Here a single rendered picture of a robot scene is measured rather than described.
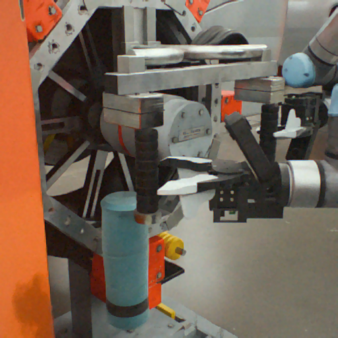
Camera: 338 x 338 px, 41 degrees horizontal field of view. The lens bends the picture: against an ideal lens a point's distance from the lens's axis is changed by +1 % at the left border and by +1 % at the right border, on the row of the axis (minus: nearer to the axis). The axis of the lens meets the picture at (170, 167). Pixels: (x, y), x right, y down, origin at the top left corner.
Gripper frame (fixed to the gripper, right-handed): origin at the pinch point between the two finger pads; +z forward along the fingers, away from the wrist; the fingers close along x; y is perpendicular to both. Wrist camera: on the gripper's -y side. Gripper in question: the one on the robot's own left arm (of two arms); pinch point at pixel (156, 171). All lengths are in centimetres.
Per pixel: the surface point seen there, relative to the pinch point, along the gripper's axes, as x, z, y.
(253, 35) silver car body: 92, -30, -19
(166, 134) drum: 12.2, -1.5, -3.2
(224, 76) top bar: 15.6, -11.9, -13.0
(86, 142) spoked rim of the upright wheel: 29.3, 16.1, 2.4
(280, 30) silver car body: 106, -43, -21
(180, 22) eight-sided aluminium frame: 35.2, -4.4, -22.6
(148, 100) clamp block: -1.5, 1.0, -11.4
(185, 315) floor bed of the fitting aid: 70, -8, 75
